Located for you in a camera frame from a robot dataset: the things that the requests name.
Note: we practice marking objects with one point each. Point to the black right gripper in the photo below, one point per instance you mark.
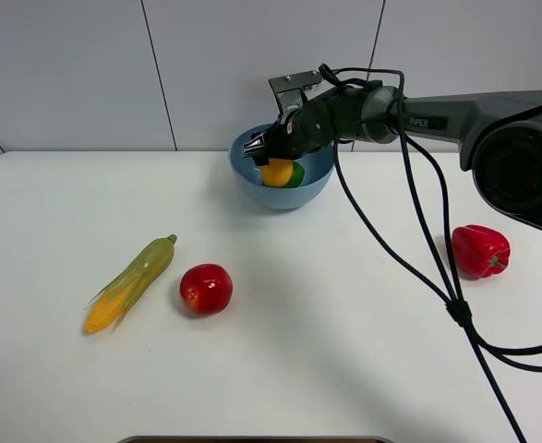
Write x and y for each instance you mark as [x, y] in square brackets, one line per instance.
[334, 114]

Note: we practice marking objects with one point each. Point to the yellow mango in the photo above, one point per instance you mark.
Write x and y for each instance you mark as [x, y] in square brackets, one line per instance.
[277, 172]

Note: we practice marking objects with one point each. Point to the green lime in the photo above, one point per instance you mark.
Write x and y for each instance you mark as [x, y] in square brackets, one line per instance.
[297, 176]

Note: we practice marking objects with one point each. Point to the red apple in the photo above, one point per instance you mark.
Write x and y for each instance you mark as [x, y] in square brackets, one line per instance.
[206, 289]

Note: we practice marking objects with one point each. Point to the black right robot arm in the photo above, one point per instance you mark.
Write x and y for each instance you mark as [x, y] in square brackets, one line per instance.
[498, 135]

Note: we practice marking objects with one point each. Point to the blue plastic bowl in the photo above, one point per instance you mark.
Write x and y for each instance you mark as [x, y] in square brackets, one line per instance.
[318, 168]

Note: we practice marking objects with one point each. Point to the corn cob with green husk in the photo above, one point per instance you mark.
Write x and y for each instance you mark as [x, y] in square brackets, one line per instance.
[111, 304]

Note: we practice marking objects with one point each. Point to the red bell pepper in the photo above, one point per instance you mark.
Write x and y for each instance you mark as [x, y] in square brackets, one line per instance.
[479, 251]

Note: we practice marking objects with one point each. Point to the grey right wrist camera bracket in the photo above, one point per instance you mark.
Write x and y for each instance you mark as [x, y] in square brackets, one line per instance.
[290, 91]

